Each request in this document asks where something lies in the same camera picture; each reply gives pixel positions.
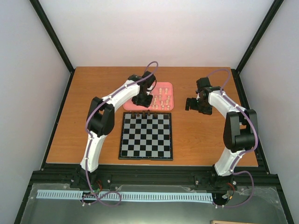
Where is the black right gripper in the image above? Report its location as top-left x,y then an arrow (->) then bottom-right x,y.
185,98 -> 212,115

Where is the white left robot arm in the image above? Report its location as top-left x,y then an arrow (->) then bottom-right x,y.
80,71 -> 156,188

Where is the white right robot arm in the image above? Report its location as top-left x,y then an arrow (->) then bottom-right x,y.
185,86 -> 258,176

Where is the black white chess board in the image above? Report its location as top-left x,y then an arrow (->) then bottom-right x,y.
118,112 -> 173,161

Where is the pink plastic tray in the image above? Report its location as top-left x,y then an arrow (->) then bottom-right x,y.
123,82 -> 174,111

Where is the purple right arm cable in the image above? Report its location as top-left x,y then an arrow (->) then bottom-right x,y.
206,69 -> 259,209

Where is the black aluminium frame base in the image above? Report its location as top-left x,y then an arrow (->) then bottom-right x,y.
14,163 -> 294,224

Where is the light blue cable duct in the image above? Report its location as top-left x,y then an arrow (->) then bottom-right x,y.
36,189 -> 213,203

